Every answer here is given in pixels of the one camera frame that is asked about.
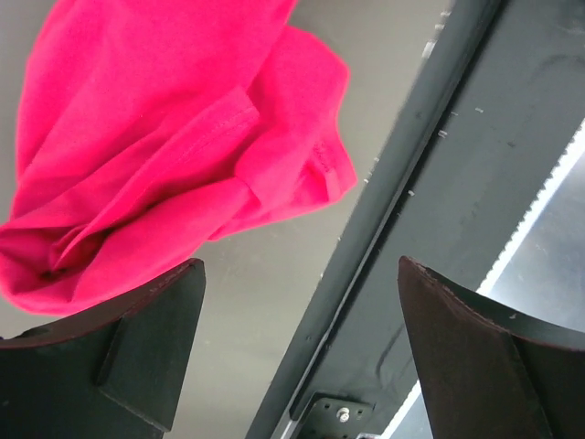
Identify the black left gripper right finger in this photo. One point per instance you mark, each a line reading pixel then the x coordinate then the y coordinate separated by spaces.
pixel 485 369

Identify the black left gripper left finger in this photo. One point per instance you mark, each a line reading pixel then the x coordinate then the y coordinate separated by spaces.
pixel 115 370

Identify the magenta t shirt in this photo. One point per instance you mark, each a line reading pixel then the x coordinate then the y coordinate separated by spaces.
pixel 147 128

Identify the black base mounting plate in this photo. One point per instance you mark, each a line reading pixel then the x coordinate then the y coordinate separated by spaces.
pixel 491 127

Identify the grey slotted cable duct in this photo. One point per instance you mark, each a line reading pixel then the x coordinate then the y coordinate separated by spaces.
pixel 505 220

